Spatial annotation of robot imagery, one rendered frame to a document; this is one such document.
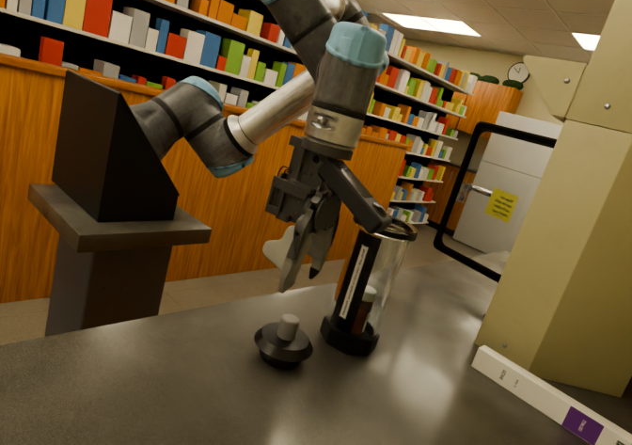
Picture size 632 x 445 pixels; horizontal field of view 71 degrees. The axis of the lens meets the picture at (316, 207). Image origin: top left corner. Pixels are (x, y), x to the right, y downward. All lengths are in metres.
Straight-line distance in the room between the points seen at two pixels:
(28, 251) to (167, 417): 2.01
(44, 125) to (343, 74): 1.89
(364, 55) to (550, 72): 0.47
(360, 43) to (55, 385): 0.53
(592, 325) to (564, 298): 0.08
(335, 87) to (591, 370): 0.74
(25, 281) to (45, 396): 2.01
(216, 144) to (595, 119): 0.81
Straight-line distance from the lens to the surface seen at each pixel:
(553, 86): 0.95
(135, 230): 1.06
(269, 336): 0.68
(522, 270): 0.94
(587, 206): 0.91
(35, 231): 2.48
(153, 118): 1.11
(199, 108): 1.15
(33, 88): 2.29
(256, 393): 0.63
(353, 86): 0.57
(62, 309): 1.29
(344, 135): 0.58
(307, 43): 0.67
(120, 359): 0.65
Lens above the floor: 1.32
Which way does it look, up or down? 14 degrees down
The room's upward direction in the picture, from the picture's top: 16 degrees clockwise
